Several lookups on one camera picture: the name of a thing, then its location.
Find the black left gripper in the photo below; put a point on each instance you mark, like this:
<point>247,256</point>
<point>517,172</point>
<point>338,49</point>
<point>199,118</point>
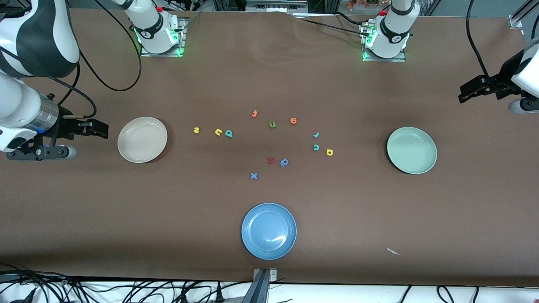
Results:
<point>500,79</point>

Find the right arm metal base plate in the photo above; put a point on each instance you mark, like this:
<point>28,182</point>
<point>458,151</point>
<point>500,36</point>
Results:
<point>182,38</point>

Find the orange artificial flowers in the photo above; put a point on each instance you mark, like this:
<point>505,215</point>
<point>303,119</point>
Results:
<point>362,3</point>

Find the blue foam letter p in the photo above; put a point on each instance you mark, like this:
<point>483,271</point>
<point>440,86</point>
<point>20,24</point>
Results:
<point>284,162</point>

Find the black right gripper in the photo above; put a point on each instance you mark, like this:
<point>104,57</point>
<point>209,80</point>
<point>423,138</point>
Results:
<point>66,124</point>

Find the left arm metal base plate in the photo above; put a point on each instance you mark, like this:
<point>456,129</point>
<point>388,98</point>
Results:
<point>400,59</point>

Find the blue plate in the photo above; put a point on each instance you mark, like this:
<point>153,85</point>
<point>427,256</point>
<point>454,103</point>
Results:
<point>268,231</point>

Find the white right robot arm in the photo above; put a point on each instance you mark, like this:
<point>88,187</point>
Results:
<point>42,38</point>

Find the small white paper scrap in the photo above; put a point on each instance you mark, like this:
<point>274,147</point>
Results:
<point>393,251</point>

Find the green plate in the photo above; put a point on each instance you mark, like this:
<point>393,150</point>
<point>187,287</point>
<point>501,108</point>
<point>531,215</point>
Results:
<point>412,150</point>

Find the metal bracket with black post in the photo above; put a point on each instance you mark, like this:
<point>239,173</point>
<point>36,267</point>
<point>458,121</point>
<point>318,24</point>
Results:
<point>263,286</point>

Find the grey metal frame piece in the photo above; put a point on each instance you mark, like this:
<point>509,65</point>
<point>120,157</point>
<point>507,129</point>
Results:
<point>276,6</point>

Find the black power plug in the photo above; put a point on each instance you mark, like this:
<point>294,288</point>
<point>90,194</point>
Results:
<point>184,296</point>
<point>219,293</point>

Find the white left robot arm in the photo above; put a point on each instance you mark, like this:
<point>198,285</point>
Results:
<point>393,29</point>

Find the beige brown plate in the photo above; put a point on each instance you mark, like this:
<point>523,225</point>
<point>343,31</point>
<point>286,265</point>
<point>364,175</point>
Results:
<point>142,139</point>

